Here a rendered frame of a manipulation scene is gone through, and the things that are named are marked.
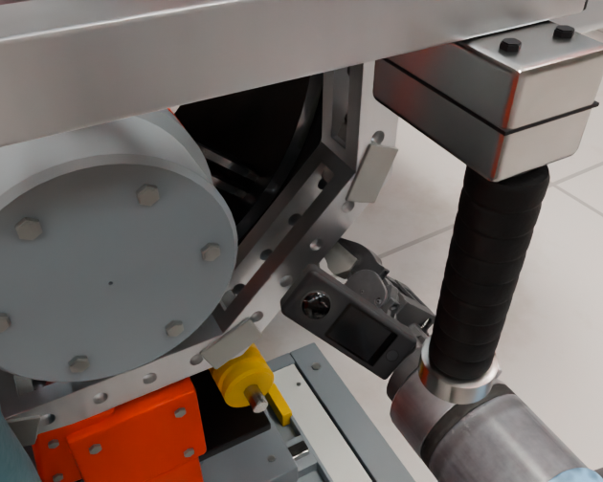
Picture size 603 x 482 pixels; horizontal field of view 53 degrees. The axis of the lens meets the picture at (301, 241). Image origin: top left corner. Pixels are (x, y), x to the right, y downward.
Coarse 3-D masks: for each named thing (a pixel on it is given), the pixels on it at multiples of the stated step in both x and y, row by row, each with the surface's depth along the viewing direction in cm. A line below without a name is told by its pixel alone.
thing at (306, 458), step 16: (272, 400) 102; (272, 416) 103; (288, 416) 100; (288, 432) 101; (288, 448) 95; (304, 448) 95; (304, 464) 94; (320, 464) 94; (304, 480) 94; (320, 480) 94
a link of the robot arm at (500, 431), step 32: (448, 416) 44; (480, 416) 43; (512, 416) 43; (448, 448) 43; (480, 448) 42; (512, 448) 41; (544, 448) 41; (448, 480) 43; (480, 480) 41; (512, 480) 40; (544, 480) 39; (576, 480) 39
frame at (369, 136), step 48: (336, 96) 51; (336, 144) 53; (384, 144) 51; (288, 192) 56; (336, 192) 52; (288, 240) 54; (336, 240) 55; (240, 288) 60; (288, 288) 56; (192, 336) 55; (240, 336) 56; (0, 384) 51; (48, 384) 54; (96, 384) 51; (144, 384) 54
